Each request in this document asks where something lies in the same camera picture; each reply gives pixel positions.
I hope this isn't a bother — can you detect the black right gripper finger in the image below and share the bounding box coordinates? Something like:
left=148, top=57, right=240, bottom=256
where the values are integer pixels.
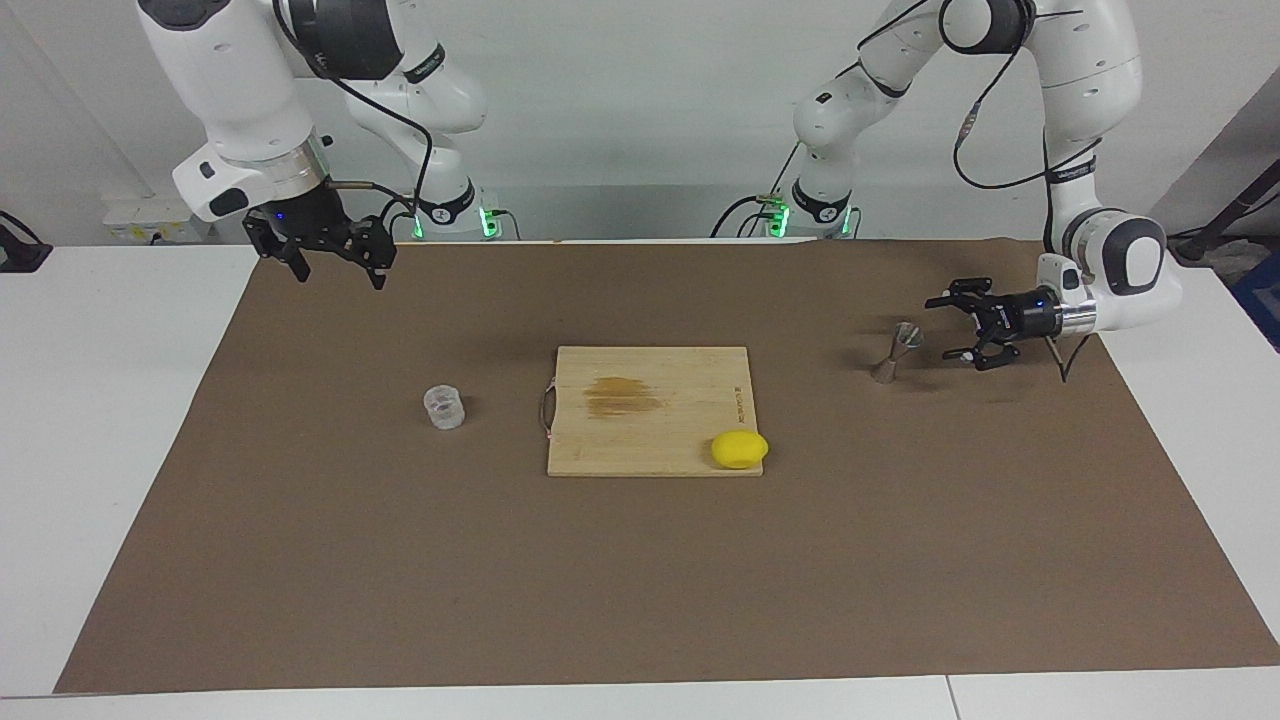
left=335, top=215, right=398, bottom=292
left=244, top=212, right=309, bottom=284

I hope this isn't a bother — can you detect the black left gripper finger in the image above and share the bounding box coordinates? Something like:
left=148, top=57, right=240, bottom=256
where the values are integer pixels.
left=925, top=278, right=1006, bottom=319
left=943, top=322, right=1023, bottom=373

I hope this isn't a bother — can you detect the metal double jigger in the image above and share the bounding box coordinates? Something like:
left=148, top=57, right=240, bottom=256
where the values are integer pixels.
left=872, top=321, right=923, bottom=385

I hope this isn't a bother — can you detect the small clear glass cup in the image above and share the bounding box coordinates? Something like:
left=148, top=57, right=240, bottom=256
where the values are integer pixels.
left=423, top=385, right=468, bottom=431

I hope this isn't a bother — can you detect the white power strip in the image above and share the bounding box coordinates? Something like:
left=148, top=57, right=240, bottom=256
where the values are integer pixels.
left=102, top=193, right=216, bottom=244

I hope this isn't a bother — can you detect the black tripod stand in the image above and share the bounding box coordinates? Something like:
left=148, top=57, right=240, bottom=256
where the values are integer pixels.
left=1165, top=160, right=1280, bottom=266

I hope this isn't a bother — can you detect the blue box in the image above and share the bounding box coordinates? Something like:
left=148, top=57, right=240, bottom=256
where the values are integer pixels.
left=1232, top=250, right=1280, bottom=353

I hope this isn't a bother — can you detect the yellow lemon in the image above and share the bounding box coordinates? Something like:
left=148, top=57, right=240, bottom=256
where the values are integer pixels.
left=711, top=430, right=770, bottom=470

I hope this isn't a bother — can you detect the wooden cutting board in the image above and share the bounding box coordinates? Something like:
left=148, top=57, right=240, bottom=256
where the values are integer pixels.
left=540, top=346, right=765, bottom=478

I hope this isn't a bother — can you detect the brown table mat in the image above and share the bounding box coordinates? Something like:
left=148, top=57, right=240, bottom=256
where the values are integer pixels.
left=53, top=238, right=1280, bottom=695

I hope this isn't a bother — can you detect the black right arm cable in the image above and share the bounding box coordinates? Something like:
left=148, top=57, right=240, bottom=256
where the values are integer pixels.
left=268, top=0, right=436, bottom=241

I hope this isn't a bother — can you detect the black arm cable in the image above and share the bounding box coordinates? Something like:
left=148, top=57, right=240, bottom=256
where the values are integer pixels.
left=268, top=0, right=436, bottom=241
left=858, top=0, right=1104, bottom=384

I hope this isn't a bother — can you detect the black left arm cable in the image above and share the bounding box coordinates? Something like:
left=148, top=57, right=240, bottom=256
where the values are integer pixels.
left=858, top=0, right=1104, bottom=384

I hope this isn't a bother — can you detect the black clamp mount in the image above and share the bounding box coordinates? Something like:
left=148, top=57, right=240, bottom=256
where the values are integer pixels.
left=0, top=210, right=53, bottom=273

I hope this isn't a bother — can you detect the black left base cable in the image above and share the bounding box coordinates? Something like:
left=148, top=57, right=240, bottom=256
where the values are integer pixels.
left=710, top=140, right=803, bottom=239

